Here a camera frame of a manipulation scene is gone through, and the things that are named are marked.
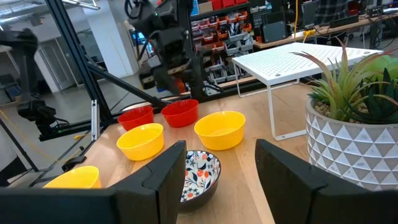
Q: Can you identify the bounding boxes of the black power strip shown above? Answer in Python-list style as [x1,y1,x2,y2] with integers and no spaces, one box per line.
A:
[329,14,360,29]

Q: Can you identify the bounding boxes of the red plastic mini bowl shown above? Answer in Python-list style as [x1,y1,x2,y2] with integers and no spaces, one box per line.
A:
[160,98,200,128]
[117,105,155,131]

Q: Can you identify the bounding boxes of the person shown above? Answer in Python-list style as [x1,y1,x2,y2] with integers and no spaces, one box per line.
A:
[313,0,351,26]

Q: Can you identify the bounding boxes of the potted succulent plant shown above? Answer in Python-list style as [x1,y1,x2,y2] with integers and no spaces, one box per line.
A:
[292,37,398,191]

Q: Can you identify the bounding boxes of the silver frame bracket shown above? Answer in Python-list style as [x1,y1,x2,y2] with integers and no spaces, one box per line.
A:
[90,99,101,141]

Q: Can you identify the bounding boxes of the black equipment stand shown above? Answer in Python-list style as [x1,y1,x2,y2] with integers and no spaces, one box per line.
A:
[0,27,68,138]

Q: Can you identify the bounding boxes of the floral patterned ceramic bowl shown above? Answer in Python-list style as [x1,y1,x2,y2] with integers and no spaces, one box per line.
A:
[178,150,222,214]

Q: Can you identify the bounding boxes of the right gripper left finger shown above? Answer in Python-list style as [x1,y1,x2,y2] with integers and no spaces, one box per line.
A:
[0,140,187,224]

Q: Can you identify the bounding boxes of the white perforated shelf riser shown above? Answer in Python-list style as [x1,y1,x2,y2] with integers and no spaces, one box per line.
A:
[231,42,384,141]

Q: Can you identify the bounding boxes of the black aluminium extrusion frame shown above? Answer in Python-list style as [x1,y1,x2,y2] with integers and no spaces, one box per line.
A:
[0,0,312,187]

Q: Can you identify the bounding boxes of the black table clamp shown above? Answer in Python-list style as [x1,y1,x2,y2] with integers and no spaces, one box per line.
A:
[61,155,87,172]

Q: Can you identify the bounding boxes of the yellow plastic mini bowl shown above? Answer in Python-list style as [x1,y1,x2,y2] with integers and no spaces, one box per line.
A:
[193,110,247,151]
[116,123,165,162]
[42,165,103,190]

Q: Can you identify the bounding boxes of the yellow hanging power cable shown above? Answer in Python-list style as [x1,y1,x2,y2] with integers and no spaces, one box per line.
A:
[294,0,317,43]

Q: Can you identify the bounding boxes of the black computer monitor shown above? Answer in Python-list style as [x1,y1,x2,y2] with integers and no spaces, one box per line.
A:
[300,0,320,29]

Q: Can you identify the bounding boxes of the wooden workbench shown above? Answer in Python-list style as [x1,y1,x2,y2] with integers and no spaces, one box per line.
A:
[253,12,398,50]

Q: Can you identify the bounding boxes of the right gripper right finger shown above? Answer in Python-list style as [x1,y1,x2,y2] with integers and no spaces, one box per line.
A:
[254,138,398,224]

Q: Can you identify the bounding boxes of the storage rack with bins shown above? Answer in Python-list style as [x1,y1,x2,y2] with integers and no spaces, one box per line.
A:
[189,0,261,94]

